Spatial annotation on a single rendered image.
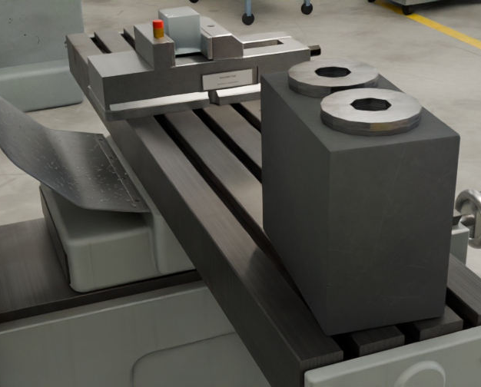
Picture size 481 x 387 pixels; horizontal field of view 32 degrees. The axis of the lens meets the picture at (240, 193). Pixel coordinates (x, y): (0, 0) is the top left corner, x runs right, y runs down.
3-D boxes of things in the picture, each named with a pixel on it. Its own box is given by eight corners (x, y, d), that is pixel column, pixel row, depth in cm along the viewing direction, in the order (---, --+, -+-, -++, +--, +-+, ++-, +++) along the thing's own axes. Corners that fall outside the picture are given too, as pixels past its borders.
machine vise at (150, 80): (280, 66, 152) (280, 5, 148) (315, 90, 140) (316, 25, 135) (87, 93, 142) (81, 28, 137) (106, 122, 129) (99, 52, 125)
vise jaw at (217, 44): (218, 38, 145) (217, 14, 143) (243, 57, 134) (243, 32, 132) (185, 41, 143) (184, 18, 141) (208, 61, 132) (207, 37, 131)
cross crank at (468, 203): (472, 228, 171) (478, 175, 166) (509, 255, 161) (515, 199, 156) (403, 243, 166) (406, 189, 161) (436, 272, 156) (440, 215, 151)
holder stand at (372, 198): (360, 215, 100) (367, 49, 91) (446, 317, 80) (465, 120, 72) (261, 229, 97) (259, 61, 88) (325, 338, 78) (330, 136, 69)
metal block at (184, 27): (190, 41, 140) (188, 5, 137) (201, 51, 135) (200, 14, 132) (160, 45, 138) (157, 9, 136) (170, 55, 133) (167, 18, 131)
